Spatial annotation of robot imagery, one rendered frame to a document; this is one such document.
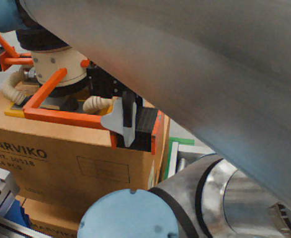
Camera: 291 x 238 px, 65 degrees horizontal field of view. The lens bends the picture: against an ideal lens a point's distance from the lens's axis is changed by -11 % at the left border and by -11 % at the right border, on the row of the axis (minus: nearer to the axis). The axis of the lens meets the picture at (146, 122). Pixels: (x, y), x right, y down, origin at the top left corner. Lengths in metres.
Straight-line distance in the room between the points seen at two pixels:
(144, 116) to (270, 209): 0.31
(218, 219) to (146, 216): 0.08
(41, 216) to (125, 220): 0.93
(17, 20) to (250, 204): 0.26
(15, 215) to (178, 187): 0.57
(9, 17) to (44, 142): 0.57
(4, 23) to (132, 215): 0.23
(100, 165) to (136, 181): 0.11
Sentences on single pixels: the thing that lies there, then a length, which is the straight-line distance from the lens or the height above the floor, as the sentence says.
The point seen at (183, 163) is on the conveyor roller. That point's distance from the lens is 1.31.
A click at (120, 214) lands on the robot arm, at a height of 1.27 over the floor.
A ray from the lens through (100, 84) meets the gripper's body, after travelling 0.41.
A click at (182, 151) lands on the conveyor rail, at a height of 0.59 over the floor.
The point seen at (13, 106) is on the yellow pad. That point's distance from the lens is 0.84.
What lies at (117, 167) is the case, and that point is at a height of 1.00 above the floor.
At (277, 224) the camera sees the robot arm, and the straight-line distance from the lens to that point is 0.25.
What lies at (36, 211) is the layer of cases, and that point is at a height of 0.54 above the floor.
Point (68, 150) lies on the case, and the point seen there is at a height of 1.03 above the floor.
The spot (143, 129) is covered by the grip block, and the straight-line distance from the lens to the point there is 0.45.
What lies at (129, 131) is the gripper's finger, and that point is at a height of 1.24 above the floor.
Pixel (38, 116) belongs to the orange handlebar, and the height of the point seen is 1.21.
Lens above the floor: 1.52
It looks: 39 degrees down
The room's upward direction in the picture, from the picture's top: straight up
